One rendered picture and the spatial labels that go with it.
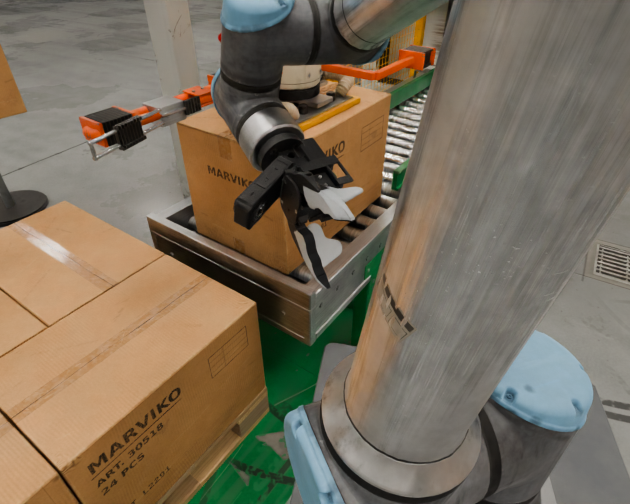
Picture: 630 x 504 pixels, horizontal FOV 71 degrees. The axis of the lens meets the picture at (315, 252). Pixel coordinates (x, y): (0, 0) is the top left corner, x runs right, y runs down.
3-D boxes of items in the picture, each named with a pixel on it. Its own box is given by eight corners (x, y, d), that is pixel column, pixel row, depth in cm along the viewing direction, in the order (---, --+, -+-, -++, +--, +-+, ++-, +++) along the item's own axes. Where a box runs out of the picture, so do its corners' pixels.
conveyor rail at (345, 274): (514, 114, 286) (522, 84, 275) (522, 116, 284) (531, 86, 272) (303, 332, 136) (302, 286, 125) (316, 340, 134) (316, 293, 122)
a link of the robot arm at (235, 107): (206, 56, 66) (206, 112, 74) (239, 107, 60) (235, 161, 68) (263, 51, 70) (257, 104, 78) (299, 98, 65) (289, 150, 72)
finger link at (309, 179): (327, 175, 52) (294, 167, 59) (316, 179, 51) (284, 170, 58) (333, 213, 53) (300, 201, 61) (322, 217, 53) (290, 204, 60)
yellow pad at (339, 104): (335, 96, 147) (335, 81, 144) (360, 102, 142) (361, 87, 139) (267, 128, 125) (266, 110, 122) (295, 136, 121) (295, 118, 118)
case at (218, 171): (300, 169, 193) (298, 74, 169) (381, 195, 174) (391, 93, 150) (197, 233, 154) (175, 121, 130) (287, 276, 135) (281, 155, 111)
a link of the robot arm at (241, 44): (296, -28, 61) (283, 56, 70) (213, -33, 57) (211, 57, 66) (321, 6, 56) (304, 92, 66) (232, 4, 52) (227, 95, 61)
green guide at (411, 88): (428, 75, 306) (430, 61, 300) (443, 77, 301) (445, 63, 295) (285, 156, 202) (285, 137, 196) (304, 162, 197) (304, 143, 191)
